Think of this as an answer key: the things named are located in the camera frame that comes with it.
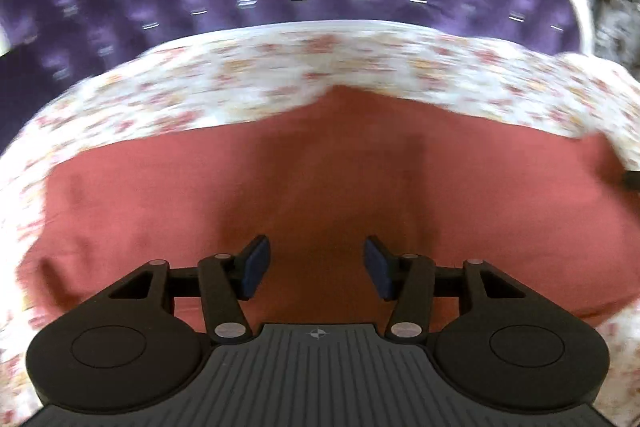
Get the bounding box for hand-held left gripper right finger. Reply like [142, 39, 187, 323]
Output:
[364, 234, 528, 344]

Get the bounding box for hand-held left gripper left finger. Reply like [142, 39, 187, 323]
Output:
[107, 234, 272, 344]

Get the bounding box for rust red pants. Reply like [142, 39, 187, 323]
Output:
[15, 84, 637, 333]

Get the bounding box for floral printed blanket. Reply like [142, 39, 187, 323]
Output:
[0, 21, 640, 427]

